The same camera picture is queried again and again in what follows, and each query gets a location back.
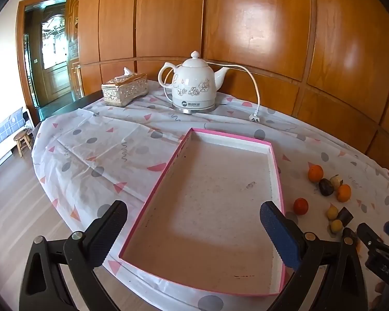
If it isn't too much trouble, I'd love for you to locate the small wooden stool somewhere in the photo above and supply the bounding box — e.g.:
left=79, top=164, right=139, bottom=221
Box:
left=13, top=131, right=33, bottom=159

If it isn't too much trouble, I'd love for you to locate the pink cardboard tray box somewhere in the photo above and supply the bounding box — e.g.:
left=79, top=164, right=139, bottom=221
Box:
left=118, top=127, right=287, bottom=297

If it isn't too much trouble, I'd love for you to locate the carved wooden door leaf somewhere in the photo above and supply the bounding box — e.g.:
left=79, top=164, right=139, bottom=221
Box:
left=66, top=0, right=82, bottom=102

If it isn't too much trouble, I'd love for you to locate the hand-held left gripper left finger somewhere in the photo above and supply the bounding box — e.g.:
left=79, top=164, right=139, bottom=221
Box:
left=19, top=200, right=128, bottom=311

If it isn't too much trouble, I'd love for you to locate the large dark round fruit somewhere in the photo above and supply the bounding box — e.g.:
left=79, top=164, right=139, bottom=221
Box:
left=318, top=179, right=335, bottom=197

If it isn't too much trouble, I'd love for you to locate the dark cylinder piece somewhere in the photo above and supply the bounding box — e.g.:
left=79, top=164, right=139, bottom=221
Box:
left=338, top=207, right=354, bottom=225

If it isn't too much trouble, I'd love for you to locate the white floral ceramic kettle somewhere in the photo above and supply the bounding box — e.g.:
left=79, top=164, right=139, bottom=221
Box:
left=158, top=51, right=230, bottom=108

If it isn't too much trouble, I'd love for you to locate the orange tangerine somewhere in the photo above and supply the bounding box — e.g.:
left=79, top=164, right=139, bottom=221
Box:
left=308, top=165, right=325, bottom=182
left=336, top=184, right=352, bottom=202

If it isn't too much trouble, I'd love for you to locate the silver kettle base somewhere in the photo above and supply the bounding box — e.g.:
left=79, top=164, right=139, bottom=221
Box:
left=172, top=102, right=217, bottom=116

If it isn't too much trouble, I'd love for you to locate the blue checked sofa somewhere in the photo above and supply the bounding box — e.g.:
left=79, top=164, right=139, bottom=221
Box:
left=0, top=107, right=31, bottom=174

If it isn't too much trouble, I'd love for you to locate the white power cord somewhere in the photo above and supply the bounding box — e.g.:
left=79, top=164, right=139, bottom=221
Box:
left=163, top=63, right=262, bottom=124

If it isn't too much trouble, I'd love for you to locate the patterned white tablecloth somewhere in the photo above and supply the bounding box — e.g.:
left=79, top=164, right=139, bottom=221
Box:
left=31, top=79, right=389, bottom=311

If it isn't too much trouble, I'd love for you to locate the wooden glass-panel door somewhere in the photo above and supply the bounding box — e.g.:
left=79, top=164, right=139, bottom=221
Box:
left=39, top=10, right=72, bottom=107

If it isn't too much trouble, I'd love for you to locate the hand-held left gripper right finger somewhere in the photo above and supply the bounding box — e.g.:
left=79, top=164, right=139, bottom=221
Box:
left=260, top=201, right=369, bottom=311

